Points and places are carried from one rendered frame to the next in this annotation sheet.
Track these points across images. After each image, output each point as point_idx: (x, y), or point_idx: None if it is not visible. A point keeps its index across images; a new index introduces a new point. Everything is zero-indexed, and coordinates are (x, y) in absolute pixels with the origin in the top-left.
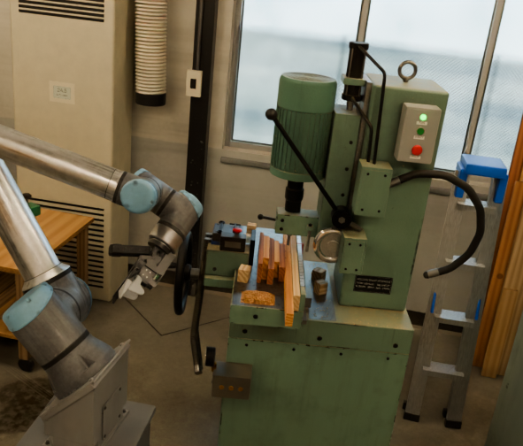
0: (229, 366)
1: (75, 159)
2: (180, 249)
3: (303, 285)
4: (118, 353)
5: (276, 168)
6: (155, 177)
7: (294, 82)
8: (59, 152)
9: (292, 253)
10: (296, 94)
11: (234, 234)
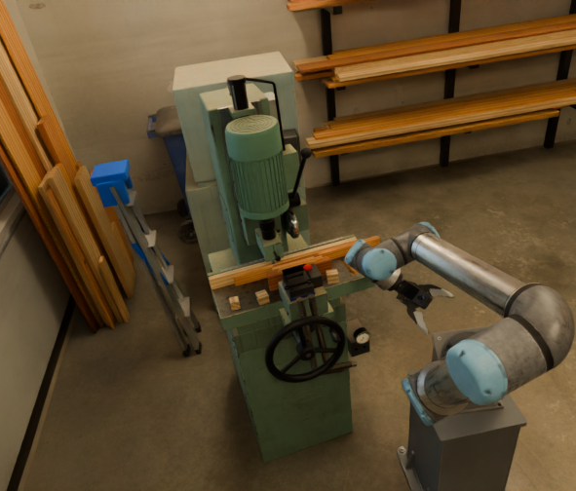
0: (352, 333)
1: (455, 246)
2: (325, 319)
3: (341, 238)
4: (454, 330)
5: (283, 206)
6: (373, 247)
7: (277, 126)
8: (464, 251)
9: (288, 257)
10: (280, 133)
11: (310, 270)
